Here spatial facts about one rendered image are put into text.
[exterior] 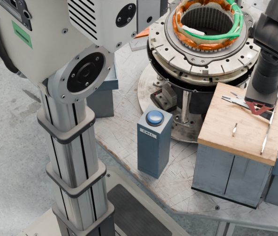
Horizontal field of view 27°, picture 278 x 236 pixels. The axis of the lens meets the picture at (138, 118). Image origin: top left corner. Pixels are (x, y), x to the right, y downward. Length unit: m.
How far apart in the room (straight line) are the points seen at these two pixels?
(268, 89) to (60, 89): 0.47
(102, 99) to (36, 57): 0.75
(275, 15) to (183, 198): 0.72
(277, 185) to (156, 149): 0.34
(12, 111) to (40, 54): 1.87
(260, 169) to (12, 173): 1.43
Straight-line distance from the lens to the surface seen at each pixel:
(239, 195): 1.69
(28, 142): 2.77
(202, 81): 1.60
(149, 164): 1.70
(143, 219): 2.26
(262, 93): 1.33
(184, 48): 1.61
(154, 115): 1.54
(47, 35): 0.97
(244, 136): 1.51
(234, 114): 1.54
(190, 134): 1.81
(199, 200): 1.72
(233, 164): 1.56
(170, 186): 1.74
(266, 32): 1.21
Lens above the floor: 2.33
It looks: 56 degrees down
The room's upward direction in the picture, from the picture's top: straight up
